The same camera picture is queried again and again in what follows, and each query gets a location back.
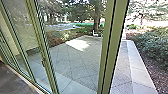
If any dark window frame handle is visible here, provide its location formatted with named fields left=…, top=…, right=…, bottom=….
left=40, top=57, right=47, bottom=68

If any metal garden bench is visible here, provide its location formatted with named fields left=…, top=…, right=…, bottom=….
left=91, top=29, right=101, bottom=38

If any green framed window wall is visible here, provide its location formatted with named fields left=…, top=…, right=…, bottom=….
left=0, top=0, right=130, bottom=94

